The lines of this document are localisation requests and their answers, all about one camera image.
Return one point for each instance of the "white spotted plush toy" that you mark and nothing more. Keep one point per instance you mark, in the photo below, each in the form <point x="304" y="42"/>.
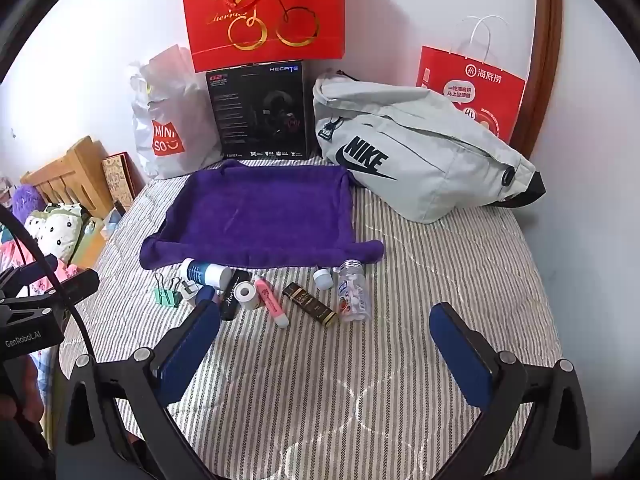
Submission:
<point x="57" y="232"/>

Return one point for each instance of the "wooden headboard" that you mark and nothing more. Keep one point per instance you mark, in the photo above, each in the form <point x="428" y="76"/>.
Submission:
<point x="75" y="165"/>

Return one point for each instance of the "black tube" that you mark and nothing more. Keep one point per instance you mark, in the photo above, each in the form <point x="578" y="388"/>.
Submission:
<point x="231" y="297"/>

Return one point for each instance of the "light blue tissue packet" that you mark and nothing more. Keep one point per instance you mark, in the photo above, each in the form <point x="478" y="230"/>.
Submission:
<point x="112" y="221"/>

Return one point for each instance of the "green binder clip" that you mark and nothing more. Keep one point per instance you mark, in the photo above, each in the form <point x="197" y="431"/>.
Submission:
<point x="167" y="297"/>

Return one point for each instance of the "black headphone box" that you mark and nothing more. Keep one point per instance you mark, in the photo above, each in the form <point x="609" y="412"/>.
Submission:
<point x="240" y="110"/>

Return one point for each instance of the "white plug charger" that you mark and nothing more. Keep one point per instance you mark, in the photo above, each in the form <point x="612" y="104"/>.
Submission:
<point x="192" y="291"/>

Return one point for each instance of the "brown wooden door frame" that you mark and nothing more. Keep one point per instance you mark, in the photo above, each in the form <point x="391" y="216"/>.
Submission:
<point x="547" y="60"/>

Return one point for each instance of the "purple plush toy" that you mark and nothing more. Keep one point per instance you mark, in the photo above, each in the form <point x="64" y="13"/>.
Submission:
<point x="25" y="202"/>

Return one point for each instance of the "pink cloth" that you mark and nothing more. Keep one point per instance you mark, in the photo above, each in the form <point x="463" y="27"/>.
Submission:
<point x="62" y="272"/>

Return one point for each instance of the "white plastic bag red label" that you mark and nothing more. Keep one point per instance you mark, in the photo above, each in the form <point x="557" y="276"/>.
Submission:
<point x="170" y="105"/>

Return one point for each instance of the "grey sling bag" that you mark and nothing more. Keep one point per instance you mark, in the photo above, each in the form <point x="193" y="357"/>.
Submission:
<point x="425" y="175"/>

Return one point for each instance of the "black and gold lip balm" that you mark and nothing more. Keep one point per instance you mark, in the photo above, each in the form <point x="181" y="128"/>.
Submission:
<point x="310" y="306"/>

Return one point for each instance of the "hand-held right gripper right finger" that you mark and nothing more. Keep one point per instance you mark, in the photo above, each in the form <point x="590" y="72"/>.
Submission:
<point x="462" y="360"/>

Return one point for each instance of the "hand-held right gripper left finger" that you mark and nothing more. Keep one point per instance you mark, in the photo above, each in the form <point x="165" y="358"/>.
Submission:
<point x="186" y="355"/>

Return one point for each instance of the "white tape roll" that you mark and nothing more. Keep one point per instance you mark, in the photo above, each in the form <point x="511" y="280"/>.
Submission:
<point x="247" y="295"/>

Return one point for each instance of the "pink tube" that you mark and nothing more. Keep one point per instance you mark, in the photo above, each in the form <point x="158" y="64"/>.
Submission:
<point x="270" y="302"/>

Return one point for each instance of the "white and blue bottle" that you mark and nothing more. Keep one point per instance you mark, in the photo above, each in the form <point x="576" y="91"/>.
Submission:
<point x="207" y="274"/>

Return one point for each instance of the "small white jar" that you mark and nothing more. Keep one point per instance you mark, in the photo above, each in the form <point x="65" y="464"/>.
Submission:
<point x="324" y="280"/>

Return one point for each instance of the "patterned brown box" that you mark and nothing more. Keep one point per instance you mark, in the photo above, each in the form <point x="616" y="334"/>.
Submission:
<point x="117" y="180"/>

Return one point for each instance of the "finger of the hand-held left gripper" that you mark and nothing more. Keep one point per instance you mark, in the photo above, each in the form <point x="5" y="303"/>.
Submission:
<point x="35" y="267"/>
<point x="70" y="285"/>

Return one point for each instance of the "clear pill bottle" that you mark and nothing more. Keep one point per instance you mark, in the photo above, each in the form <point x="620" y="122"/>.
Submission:
<point x="352" y="295"/>

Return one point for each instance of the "purple towel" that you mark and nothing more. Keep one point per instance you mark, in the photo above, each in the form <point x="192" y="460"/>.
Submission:
<point x="260" y="210"/>

